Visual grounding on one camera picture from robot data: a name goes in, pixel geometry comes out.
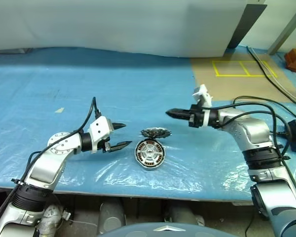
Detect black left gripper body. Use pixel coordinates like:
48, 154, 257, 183
101, 120, 116, 153

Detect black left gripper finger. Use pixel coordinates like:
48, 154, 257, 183
112, 121, 127, 132
108, 140, 133, 153

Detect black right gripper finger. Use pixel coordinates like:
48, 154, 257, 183
165, 113, 191, 121
165, 108, 191, 116

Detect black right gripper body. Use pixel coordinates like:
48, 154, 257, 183
188, 103, 205, 128

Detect spoked silver rotor wheel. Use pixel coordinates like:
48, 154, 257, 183
136, 140, 163, 166

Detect silver motor housing copper windings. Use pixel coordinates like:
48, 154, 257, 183
134, 138, 166, 171

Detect dark metal fan disc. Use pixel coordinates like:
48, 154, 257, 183
140, 128, 173, 142

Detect brown cardboard mat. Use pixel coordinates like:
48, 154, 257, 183
189, 53, 296, 103

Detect grey rounded shape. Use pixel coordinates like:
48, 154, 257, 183
164, 205, 205, 227
98, 197, 127, 234

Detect blue plastic table cover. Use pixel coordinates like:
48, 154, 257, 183
0, 45, 296, 203

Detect grey blue robot torso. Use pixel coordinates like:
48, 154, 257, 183
96, 221, 207, 237

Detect white backdrop sheet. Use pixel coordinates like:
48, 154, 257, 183
0, 0, 249, 58

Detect dark grey panel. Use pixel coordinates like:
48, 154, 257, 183
228, 3, 268, 49

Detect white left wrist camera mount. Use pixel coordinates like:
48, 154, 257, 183
89, 116, 114, 152

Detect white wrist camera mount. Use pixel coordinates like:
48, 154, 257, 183
89, 116, 114, 152
192, 84, 214, 127

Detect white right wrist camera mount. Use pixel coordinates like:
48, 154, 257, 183
192, 84, 214, 127

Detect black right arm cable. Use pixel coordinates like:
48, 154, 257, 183
213, 95, 296, 205

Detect thin black table cable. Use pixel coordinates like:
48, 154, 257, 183
247, 45, 296, 108

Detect thin white table cable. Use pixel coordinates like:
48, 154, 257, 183
250, 48, 296, 102

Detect aluminium frame post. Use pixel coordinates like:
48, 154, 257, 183
268, 0, 296, 55

